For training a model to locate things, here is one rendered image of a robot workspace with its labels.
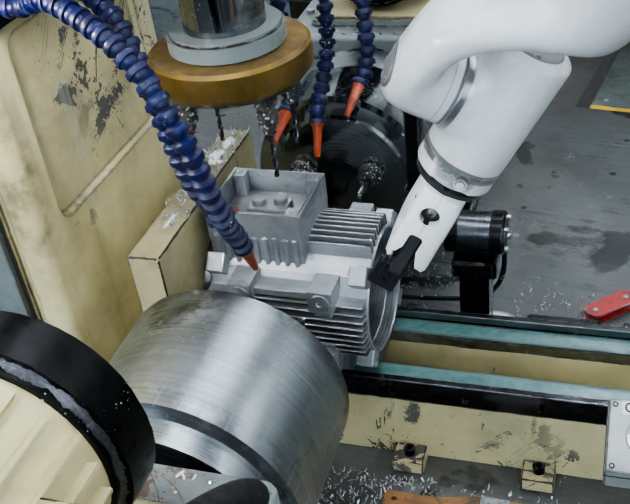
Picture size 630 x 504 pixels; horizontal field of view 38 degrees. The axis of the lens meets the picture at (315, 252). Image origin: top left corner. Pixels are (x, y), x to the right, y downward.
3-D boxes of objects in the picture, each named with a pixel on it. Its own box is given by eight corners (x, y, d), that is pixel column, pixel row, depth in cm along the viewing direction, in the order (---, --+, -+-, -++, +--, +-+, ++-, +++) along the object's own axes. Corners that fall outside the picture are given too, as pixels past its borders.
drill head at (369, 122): (253, 274, 135) (224, 124, 121) (328, 140, 166) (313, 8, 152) (419, 289, 128) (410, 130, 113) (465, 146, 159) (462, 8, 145)
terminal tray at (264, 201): (213, 260, 111) (202, 211, 107) (244, 213, 119) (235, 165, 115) (305, 269, 108) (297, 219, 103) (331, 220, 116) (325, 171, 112)
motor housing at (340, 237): (221, 375, 117) (193, 255, 106) (272, 286, 131) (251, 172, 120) (371, 397, 111) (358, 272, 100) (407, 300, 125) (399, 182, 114)
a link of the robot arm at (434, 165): (496, 194, 88) (481, 215, 90) (507, 149, 95) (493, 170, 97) (420, 153, 88) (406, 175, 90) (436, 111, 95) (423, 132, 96)
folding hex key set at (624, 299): (593, 328, 134) (594, 318, 133) (579, 316, 136) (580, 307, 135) (640, 307, 137) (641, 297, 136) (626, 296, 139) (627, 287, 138)
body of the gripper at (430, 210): (481, 209, 89) (428, 283, 96) (495, 157, 97) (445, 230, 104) (413, 173, 89) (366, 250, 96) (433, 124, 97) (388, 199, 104)
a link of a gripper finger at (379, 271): (412, 266, 98) (386, 306, 102) (418, 249, 100) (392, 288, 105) (386, 252, 98) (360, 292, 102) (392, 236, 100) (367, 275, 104)
